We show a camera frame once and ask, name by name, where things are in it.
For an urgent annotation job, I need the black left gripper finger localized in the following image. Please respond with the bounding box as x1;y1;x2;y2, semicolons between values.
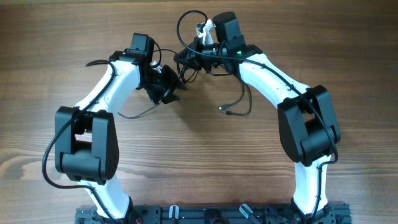
161;65;188;91
148;89;180;105

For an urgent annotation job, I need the black USB cable thin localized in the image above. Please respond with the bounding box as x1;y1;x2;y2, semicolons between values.
118;49;177;119

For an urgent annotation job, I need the black USB cable thick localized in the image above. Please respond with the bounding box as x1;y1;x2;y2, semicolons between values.
175;60;253;117

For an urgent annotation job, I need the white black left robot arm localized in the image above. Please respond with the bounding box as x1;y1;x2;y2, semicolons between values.
46;33;185;223

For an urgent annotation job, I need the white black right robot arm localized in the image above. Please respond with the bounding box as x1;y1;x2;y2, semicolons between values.
174;11;341;220

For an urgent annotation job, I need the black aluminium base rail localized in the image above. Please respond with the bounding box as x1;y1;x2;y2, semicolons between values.
74;203;353;224

